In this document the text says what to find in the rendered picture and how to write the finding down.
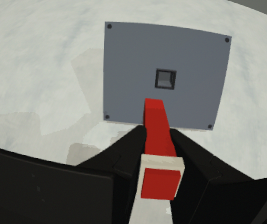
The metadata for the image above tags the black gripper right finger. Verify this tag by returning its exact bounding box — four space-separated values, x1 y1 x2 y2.
169 128 267 224

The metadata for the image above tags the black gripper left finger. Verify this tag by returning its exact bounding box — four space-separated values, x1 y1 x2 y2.
0 125 146 224

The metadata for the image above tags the grey sloped panel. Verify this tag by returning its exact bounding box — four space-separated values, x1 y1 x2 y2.
102 22 233 131

